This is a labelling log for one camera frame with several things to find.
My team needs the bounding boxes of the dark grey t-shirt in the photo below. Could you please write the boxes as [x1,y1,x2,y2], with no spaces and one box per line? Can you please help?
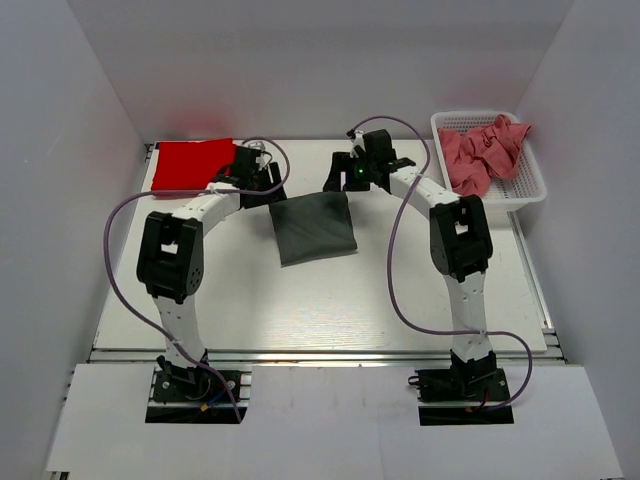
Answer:
[269,192,358,267]

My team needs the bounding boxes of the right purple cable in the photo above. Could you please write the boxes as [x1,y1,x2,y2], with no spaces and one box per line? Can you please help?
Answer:
[345,116,534,412]

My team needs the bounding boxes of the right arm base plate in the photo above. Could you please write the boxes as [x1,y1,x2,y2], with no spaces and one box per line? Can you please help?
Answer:
[407,369,514,427]

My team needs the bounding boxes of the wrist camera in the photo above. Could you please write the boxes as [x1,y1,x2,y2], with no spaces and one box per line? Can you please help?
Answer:
[230,141,266,180]
[361,129,397,164]

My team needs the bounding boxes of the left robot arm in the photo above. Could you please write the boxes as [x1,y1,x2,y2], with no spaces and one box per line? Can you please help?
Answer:
[136,163,286,399]

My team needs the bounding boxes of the folded red t-shirt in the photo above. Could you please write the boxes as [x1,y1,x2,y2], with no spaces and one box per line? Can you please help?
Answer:
[151,138,236,191]

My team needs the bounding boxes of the crumpled pink t-shirt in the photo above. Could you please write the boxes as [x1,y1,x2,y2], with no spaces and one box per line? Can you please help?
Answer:
[438,114,531,197]

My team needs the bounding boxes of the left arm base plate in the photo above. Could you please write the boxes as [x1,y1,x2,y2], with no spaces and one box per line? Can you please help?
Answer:
[145,367,251,425]

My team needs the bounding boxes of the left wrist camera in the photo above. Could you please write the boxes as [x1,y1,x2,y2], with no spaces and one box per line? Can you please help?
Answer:
[230,141,266,180]

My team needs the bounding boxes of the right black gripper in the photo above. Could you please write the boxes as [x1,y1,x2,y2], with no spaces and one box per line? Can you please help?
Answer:
[324,151,377,192]

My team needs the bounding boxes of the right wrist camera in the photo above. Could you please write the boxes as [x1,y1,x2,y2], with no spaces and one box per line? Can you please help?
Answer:
[361,129,397,164]

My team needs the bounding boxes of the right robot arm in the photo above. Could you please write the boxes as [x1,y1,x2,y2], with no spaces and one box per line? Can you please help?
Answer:
[323,148,495,399]

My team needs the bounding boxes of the white plastic basket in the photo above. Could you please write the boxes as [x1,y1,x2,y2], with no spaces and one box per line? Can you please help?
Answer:
[431,110,546,211]

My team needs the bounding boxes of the purple cable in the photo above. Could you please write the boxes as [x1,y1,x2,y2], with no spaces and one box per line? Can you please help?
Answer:
[103,137,292,421]
[345,116,534,412]

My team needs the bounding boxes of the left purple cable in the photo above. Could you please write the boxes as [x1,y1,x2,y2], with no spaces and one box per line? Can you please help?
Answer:
[103,137,292,421]

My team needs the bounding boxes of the aluminium table rail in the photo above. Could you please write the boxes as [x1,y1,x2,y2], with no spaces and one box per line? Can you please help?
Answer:
[88,328,567,365]

